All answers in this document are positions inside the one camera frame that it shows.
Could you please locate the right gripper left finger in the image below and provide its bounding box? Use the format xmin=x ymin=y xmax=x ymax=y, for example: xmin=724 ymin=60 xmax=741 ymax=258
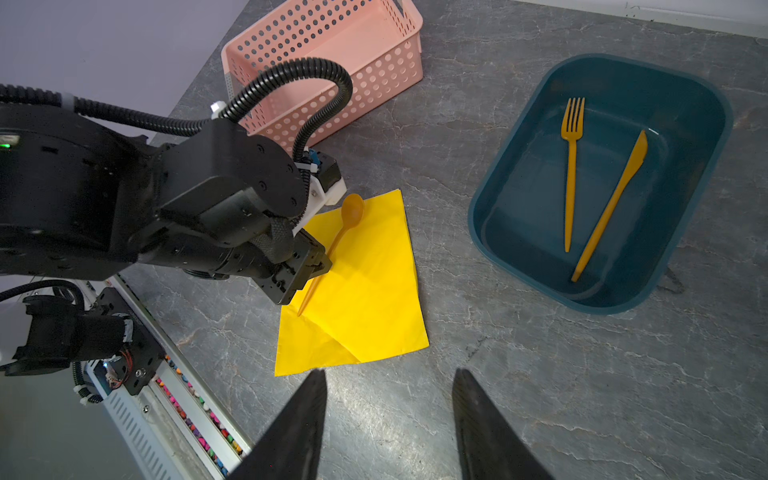
xmin=228 ymin=369 xmax=327 ymax=480

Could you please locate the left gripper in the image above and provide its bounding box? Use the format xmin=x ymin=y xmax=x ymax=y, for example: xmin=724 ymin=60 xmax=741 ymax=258
xmin=138 ymin=217 xmax=332 ymax=305

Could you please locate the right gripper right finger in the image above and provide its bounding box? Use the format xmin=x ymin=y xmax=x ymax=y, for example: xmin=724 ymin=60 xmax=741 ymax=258
xmin=452 ymin=369 xmax=552 ymax=479

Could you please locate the yellow plastic spoon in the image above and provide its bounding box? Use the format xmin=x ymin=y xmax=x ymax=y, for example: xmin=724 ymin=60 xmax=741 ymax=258
xmin=298 ymin=194 xmax=365 ymax=316

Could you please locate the yellow paper napkin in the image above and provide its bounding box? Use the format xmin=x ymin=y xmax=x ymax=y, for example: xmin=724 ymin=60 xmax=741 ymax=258
xmin=274 ymin=190 xmax=429 ymax=377

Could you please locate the yellow plastic fork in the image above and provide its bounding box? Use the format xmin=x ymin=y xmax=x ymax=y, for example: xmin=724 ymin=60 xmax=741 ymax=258
xmin=561 ymin=97 xmax=586 ymax=253

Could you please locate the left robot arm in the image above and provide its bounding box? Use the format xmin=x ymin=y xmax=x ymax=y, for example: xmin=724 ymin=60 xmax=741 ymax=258
xmin=1 ymin=57 xmax=353 ymax=305

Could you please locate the teal plastic tray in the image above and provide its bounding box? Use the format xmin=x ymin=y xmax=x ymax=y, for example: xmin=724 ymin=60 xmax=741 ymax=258
xmin=468 ymin=54 xmax=733 ymax=315

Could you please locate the pink plastic basket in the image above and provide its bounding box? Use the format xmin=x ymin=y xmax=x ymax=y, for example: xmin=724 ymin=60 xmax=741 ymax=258
xmin=220 ymin=0 xmax=425 ymax=157

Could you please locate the yellow plastic knife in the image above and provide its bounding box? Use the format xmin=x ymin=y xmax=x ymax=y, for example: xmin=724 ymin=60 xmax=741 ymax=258
xmin=571 ymin=130 xmax=648 ymax=283

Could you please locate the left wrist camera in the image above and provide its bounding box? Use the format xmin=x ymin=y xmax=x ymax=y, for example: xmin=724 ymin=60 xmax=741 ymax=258
xmin=293 ymin=148 xmax=347 ymax=235

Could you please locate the white vented cable duct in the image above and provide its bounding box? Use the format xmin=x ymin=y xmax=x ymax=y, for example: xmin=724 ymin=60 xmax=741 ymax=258
xmin=85 ymin=360 xmax=205 ymax=479

